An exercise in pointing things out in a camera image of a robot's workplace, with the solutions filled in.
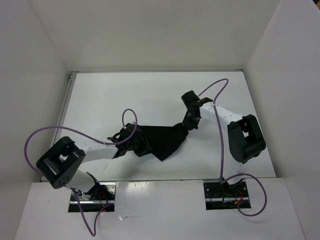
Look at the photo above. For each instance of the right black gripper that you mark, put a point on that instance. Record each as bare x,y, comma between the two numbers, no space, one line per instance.
189,125

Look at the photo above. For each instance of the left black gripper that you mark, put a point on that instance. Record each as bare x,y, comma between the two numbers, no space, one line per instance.
145,145

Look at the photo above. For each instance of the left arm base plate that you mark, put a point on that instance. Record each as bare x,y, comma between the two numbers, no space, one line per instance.
103,200

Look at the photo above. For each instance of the black skirt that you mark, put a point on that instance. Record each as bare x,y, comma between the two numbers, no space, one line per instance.
160,141

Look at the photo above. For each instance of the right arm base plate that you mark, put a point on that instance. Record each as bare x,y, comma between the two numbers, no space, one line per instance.
220,196

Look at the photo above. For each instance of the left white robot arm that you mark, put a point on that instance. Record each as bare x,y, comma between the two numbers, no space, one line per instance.
60,164

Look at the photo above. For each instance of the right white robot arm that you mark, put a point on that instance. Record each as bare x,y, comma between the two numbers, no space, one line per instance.
244,135

